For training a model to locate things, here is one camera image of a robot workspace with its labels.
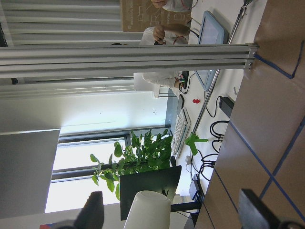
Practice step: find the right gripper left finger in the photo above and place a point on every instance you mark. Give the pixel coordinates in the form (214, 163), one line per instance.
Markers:
(91, 215)

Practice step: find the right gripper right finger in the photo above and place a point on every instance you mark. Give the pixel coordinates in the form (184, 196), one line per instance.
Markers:
(254, 214)

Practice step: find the pale green plastic cup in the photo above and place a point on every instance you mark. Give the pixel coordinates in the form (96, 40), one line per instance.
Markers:
(149, 210)

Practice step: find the black monitor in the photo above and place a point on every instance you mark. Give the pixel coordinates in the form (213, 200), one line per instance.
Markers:
(163, 181)

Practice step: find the green potted plant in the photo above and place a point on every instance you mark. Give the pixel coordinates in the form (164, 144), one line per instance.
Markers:
(146, 152)

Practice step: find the black power adapter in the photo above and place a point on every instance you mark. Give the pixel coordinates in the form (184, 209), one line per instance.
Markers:
(226, 104)

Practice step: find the white keyboard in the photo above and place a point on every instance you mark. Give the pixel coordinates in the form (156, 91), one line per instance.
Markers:
(182, 127)

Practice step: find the blue teach pendant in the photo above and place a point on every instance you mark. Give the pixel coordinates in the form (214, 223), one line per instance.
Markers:
(212, 32)

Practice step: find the cardboard box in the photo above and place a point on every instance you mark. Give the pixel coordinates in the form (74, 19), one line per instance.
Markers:
(137, 15)

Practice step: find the green handled reacher grabber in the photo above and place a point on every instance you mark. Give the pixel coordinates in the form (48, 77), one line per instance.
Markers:
(193, 138)

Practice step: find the aluminium frame post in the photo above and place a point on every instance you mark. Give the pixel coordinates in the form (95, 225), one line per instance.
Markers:
(62, 61)

